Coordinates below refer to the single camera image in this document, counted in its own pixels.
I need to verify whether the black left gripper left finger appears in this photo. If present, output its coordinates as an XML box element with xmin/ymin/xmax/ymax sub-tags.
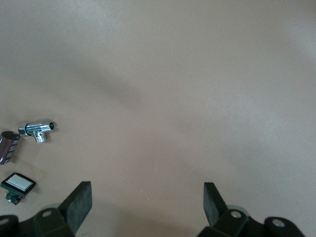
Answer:
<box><xmin>0</xmin><ymin>181</ymin><xmax>92</xmax><ymax>237</ymax></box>

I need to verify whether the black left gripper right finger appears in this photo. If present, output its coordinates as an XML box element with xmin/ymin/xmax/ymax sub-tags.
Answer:
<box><xmin>197</xmin><ymin>182</ymin><xmax>307</xmax><ymax>237</ymax></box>

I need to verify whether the square white-faced black pushbutton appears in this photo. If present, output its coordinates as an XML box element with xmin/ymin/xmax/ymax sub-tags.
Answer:
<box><xmin>0</xmin><ymin>172</ymin><xmax>37</xmax><ymax>205</ymax></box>

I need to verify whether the chrome angle valve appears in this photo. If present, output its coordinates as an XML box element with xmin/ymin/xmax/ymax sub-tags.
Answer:
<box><xmin>18</xmin><ymin>119</ymin><xmax>57</xmax><ymax>144</ymax></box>

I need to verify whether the dark brown cylindrical capacitor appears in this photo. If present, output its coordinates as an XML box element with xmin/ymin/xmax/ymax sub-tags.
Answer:
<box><xmin>0</xmin><ymin>130</ymin><xmax>21</xmax><ymax>165</ymax></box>

